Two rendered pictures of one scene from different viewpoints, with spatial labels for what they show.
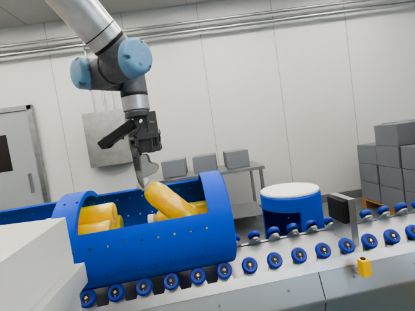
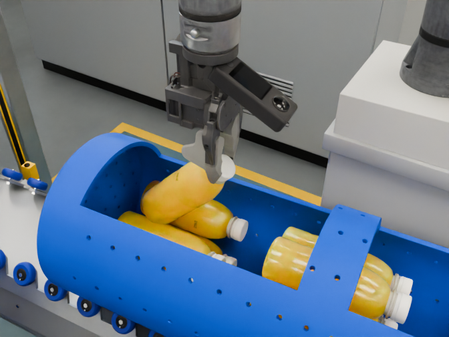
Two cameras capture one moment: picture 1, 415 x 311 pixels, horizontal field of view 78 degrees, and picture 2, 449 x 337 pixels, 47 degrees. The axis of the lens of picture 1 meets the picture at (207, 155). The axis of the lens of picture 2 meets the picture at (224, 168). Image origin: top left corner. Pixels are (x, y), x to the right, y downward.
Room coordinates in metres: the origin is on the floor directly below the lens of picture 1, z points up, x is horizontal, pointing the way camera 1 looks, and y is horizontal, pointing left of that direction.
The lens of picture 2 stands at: (1.22, 0.51, 1.74)
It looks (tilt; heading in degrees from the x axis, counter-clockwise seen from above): 41 degrees down; 213
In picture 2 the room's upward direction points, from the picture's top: straight up
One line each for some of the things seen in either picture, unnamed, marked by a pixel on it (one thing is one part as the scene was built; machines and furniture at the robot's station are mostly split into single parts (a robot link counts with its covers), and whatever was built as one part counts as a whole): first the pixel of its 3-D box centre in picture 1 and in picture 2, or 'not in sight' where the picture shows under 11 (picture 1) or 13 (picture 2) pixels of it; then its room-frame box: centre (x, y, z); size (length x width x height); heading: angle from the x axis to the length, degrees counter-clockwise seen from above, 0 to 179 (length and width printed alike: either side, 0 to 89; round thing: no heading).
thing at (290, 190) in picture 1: (288, 189); not in sight; (1.25, -0.37, 1.03); 0.28 x 0.28 x 0.01
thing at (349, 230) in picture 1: (341, 218); not in sight; (0.85, -0.42, 1.00); 0.10 x 0.04 x 0.15; 6
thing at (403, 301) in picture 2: not in sight; (401, 308); (0.76, 0.50, 1.15); 0.04 x 0.02 x 0.04; 6
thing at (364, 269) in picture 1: (357, 262); (22, 178); (0.72, -0.39, 0.92); 0.08 x 0.03 x 0.05; 6
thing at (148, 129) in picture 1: (143, 133); (206, 83); (0.74, 0.17, 1.38); 0.09 x 0.08 x 0.12; 96
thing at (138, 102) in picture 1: (136, 105); (208, 28); (0.74, 0.18, 1.46); 0.08 x 0.08 x 0.05
